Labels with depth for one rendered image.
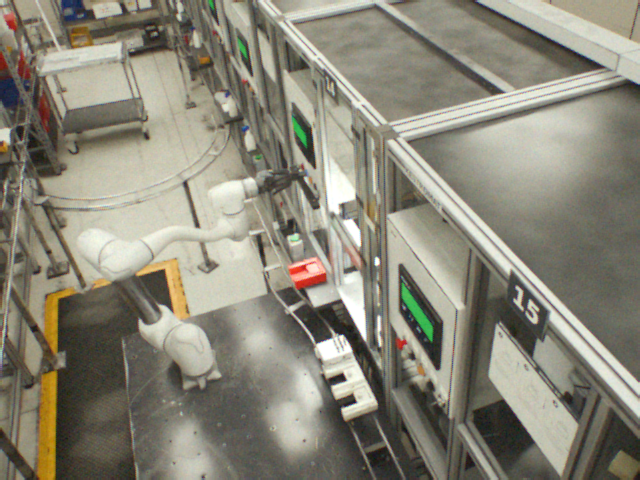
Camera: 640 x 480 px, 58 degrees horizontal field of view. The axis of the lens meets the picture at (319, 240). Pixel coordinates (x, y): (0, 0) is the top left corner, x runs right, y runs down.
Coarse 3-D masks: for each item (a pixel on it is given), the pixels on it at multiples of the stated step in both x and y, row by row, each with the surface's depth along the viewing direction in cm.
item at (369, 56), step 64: (384, 0) 250; (448, 0) 249; (512, 0) 218; (320, 64) 203; (384, 64) 203; (448, 64) 198; (512, 64) 194; (576, 64) 189; (384, 128) 164; (384, 320) 212; (384, 384) 239
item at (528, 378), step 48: (432, 240) 153; (480, 336) 141; (528, 336) 119; (480, 384) 149; (528, 384) 123; (576, 384) 107; (432, 432) 200; (480, 432) 158; (528, 432) 129; (624, 432) 97
